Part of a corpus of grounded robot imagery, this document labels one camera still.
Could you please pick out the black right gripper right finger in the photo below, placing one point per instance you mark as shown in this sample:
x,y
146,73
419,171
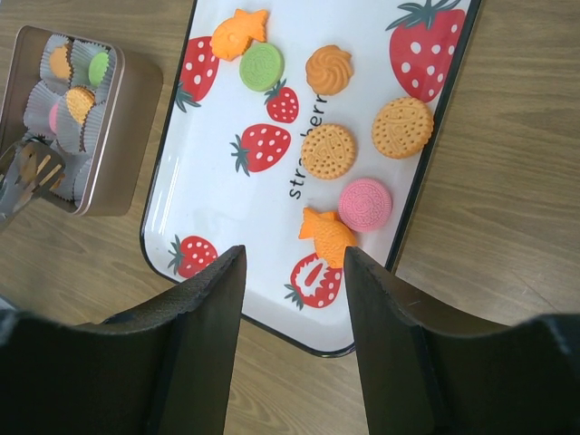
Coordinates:
x,y
427,367

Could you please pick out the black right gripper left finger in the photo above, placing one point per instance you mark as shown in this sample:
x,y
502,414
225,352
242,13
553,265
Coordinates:
x,y
162,367

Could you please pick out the metal serving tongs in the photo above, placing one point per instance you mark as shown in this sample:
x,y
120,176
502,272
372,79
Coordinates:
x,y
14,195

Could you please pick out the orange flower cookie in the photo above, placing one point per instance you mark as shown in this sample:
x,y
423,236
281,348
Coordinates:
x,y
41,171

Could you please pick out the pink sandwich cookie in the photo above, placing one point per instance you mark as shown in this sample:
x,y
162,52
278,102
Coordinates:
x,y
365,205
53,118

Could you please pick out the round biscuit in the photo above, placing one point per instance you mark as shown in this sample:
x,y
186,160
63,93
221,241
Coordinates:
x,y
79,100
328,151

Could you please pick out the green round cookie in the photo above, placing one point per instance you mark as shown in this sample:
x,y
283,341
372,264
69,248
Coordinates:
x,y
98,66
261,67

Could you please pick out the orange swirl cookie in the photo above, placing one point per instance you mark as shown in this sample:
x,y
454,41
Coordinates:
x,y
329,70

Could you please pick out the orange fish cookie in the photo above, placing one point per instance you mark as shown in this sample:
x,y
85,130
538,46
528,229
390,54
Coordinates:
x,y
234,36
330,235
59,62

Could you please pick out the round biscuit right edge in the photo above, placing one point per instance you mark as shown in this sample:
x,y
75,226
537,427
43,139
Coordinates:
x,y
402,128

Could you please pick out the gold cookie tin box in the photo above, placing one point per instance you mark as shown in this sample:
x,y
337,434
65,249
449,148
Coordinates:
x,y
103,155

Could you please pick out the white strawberry tray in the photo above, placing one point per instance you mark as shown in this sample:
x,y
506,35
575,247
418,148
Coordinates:
x,y
298,129

